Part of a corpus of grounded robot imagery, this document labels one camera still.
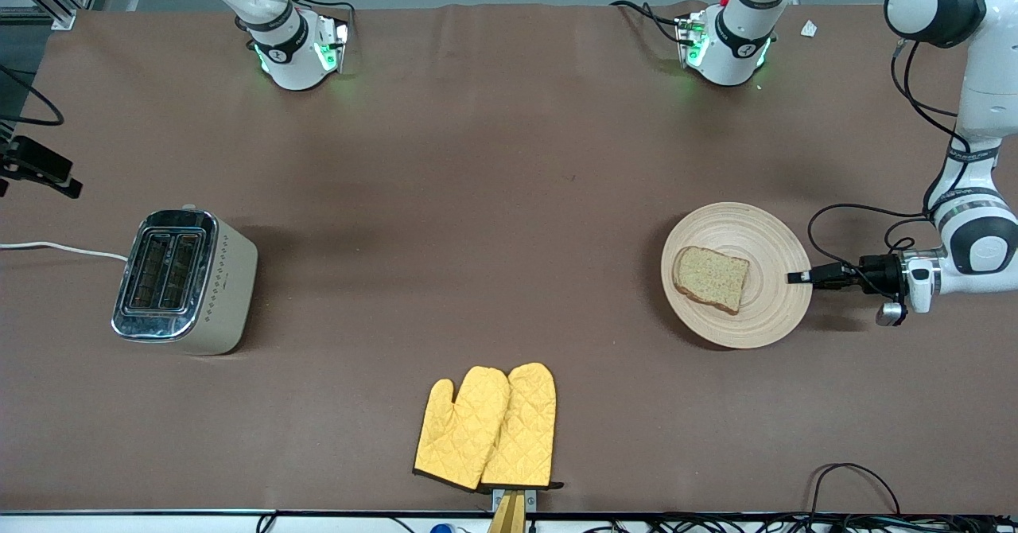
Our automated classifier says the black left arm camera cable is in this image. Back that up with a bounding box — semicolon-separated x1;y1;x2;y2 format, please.
807;38;967;299

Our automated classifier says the brown toast slice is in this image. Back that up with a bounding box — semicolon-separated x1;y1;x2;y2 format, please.
672;246;750;315

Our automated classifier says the black right arm base cable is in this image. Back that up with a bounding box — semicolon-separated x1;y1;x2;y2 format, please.
282;0;356;41

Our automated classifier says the round wooden plate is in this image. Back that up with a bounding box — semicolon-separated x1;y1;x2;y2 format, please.
660;202;814;350

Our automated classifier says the black arm base cable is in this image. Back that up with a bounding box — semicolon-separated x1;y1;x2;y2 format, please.
282;0;356;41
611;0;686;45

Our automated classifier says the white toaster power cable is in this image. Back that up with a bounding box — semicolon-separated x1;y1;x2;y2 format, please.
0;240;130;263

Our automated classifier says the yellow quilted oven mitt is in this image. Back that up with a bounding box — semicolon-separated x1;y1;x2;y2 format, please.
480;362;565;491
413;366;511;492

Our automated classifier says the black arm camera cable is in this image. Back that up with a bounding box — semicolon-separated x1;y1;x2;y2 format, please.
0;64;64;126
807;38;967;299

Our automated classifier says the small metal bracket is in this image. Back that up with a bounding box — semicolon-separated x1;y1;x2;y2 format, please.
492;487;538;512

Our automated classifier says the beige chrome two-slot toaster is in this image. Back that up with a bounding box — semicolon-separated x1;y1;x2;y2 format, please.
111;205;259;356

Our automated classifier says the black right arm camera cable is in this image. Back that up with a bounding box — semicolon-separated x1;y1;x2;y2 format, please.
0;64;64;126

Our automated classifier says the black left arm base cable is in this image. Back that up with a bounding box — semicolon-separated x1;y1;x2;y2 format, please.
611;0;686;45

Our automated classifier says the black cable bundle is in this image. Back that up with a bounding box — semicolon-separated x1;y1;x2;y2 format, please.
557;513;1018;533

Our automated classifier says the black looped table-edge cable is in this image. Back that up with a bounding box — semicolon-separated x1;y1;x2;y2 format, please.
810;463;902;515

